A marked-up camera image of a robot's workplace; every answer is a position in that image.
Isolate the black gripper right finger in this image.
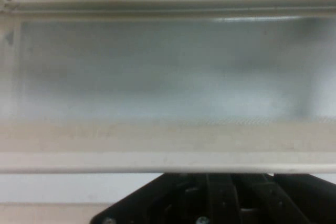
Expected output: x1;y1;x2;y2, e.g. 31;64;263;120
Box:
230;173;336;224

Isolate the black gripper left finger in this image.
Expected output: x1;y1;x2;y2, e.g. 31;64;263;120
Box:
89;173;244;224

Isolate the white translucent fridge drawer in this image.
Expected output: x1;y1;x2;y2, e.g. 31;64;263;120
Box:
0;0;336;175

